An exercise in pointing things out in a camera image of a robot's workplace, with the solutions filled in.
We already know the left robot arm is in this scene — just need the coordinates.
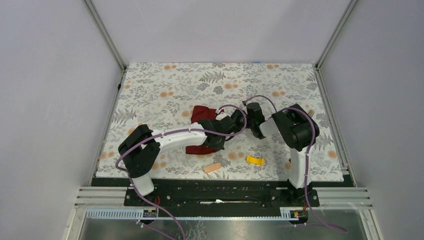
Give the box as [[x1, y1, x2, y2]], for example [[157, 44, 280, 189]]
[[115, 112, 247, 206]]

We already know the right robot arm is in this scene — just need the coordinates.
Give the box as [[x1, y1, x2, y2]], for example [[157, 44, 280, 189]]
[[246, 102, 320, 206]]

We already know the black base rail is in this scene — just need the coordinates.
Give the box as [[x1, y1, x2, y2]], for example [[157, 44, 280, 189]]
[[91, 178, 320, 218]]

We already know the light wooden block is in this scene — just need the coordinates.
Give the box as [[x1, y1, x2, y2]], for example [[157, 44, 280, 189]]
[[203, 162, 222, 174]]

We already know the yellow block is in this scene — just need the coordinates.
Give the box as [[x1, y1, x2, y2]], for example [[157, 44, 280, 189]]
[[246, 155, 265, 166]]

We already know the floral patterned table mat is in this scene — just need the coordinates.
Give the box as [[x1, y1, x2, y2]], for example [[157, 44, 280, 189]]
[[95, 62, 343, 182]]

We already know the silver fork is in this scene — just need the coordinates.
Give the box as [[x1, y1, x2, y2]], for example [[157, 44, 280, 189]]
[[307, 109, 315, 117]]

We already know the dark red cloth napkin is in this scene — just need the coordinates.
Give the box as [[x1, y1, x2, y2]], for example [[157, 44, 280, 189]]
[[185, 105, 226, 156]]

